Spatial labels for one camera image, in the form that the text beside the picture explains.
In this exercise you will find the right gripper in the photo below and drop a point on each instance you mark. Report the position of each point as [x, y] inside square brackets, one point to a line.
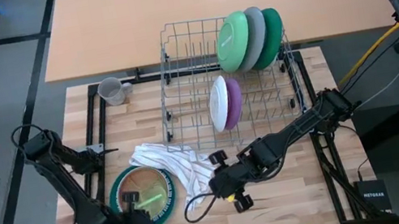
[235, 175]

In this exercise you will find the yellow translucent bowl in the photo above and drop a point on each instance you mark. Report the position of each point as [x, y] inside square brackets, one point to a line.
[150, 182]

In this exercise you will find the white striped dish towel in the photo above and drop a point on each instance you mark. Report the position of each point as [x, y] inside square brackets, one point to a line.
[175, 161]

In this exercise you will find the purple plate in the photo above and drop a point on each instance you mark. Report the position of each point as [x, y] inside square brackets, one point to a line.
[235, 101]

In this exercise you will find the light green plate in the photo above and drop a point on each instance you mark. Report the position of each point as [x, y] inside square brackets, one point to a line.
[232, 42]

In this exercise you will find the grey plate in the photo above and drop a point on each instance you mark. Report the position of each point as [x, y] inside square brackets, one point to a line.
[257, 31]

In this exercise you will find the dark green plate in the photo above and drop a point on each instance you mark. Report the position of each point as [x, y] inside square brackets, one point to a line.
[274, 35]

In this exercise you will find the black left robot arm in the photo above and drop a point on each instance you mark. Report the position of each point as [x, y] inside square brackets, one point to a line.
[75, 200]

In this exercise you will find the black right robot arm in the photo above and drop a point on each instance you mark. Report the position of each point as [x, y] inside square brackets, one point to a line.
[300, 125]

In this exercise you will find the green plate with white stripes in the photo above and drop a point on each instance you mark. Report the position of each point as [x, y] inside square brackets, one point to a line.
[114, 195]

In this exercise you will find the translucent white mug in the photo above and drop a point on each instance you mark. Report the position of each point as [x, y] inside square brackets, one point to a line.
[111, 90]

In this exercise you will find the light wooden desk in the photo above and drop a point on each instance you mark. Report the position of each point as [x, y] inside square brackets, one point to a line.
[106, 25]

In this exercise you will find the black aluminium frame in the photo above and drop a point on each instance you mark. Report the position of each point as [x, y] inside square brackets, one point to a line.
[334, 195]

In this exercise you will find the black Netgear switch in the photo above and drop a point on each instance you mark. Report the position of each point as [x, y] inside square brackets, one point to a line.
[373, 196]

